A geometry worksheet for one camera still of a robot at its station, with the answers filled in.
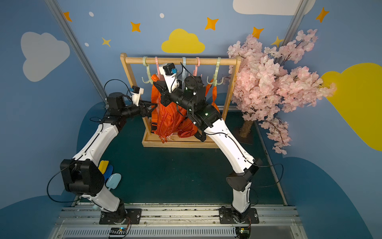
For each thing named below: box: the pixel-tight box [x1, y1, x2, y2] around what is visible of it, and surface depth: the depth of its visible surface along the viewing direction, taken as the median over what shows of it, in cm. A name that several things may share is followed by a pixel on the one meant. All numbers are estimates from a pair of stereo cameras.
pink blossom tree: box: [227, 28, 337, 155], surface depth 70 cm
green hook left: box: [141, 56, 154, 85], surface depth 67 cm
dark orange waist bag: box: [151, 74, 189, 140], surface depth 70 cm
